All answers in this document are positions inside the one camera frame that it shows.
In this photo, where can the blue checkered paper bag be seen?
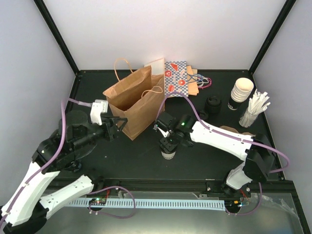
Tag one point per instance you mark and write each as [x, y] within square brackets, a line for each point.
[175, 77]

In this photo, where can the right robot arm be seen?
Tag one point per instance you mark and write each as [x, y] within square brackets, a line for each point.
[253, 151]

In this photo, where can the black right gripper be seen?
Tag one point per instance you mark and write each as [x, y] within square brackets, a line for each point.
[167, 146]

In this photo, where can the stack of paper cups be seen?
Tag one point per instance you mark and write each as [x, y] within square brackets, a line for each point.
[240, 92]

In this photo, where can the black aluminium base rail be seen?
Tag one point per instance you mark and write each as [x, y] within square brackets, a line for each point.
[167, 185]

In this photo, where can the black left frame post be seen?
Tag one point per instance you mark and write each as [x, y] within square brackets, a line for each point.
[56, 34]

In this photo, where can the black right frame post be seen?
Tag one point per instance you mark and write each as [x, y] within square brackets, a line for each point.
[285, 10]

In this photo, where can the white slotted cable duct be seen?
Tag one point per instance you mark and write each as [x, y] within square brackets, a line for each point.
[185, 204]

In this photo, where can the flat brown paper bags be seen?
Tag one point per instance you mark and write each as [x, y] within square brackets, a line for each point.
[192, 84]

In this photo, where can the large brown paper bag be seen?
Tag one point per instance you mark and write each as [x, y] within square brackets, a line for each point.
[137, 97]

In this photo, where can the black frame post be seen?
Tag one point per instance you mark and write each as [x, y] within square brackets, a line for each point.
[285, 10]
[56, 34]

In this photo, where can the near black lid stack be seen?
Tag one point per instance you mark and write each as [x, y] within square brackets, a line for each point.
[203, 115]

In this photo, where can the far black lid stack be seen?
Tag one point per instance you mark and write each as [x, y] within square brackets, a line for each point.
[213, 104]

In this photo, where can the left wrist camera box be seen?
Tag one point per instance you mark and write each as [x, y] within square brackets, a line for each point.
[98, 107]

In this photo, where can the white paper coffee cup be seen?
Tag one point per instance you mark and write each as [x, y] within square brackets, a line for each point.
[168, 156]

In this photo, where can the black lid stack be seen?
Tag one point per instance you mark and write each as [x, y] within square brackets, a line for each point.
[203, 115]
[213, 104]

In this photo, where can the glass of white stirrers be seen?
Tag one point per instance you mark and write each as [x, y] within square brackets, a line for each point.
[257, 104]

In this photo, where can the black coffee cup lid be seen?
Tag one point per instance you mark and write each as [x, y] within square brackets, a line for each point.
[168, 148]

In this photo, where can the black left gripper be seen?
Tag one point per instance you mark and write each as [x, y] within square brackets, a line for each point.
[111, 129]

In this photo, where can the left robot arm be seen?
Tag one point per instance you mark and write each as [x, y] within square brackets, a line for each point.
[29, 209]

